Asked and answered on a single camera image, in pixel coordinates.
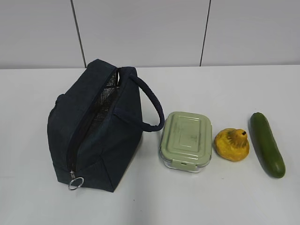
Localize dark blue lunch bag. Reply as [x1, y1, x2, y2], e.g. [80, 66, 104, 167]
[47, 59, 165, 192]

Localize yellow squashed pear toy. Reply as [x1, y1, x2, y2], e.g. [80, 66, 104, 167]
[214, 128, 250, 162]

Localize green lidded glass container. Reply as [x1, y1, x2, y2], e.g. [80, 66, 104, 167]
[159, 112, 212, 173]

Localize green cucumber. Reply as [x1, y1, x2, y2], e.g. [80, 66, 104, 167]
[250, 112, 285, 179]

